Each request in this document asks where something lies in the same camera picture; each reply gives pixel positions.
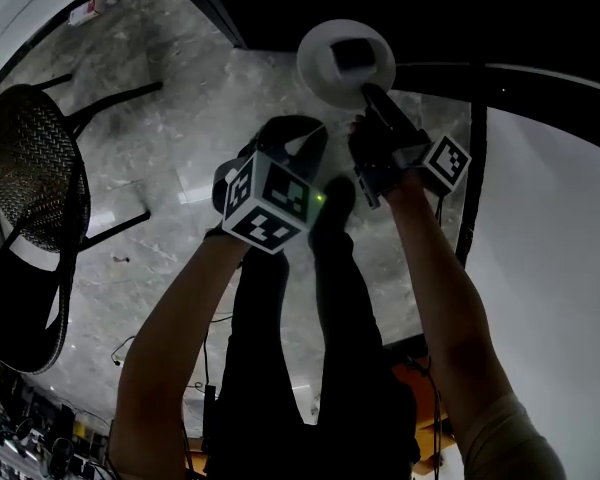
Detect black body cables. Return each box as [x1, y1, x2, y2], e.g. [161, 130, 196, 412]
[179, 317, 241, 480]

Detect cluttered electronics pile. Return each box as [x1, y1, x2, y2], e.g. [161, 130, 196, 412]
[0, 347, 116, 480]

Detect white round plate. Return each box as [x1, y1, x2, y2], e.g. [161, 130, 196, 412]
[296, 18, 397, 112]

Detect person's left forearm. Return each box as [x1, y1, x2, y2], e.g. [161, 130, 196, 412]
[108, 227, 251, 480]

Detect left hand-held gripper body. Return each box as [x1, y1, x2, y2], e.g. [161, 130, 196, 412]
[211, 150, 317, 256]

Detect person's beige shirt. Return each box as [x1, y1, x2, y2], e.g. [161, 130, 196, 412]
[459, 392, 566, 480]

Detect wicker stool black frame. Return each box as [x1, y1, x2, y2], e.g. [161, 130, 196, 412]
[0, 72, 164, 375]

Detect white jar red label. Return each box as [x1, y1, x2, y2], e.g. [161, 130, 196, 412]
[68, 0, 117, 27]

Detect person's black trousers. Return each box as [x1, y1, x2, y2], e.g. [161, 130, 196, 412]
[204, 227, 421, 480]

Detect person's black shoe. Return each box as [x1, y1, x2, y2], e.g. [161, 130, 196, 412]
[307, 176, 357, 249]

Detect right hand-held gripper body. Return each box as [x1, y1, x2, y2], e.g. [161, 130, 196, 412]
[348, 112, 475, 210]

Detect person's right forearm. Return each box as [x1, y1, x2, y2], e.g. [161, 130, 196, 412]
[387, 172, 519, 449]

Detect orange box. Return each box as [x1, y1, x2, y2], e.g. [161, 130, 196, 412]
[389, 357, 461, 469]

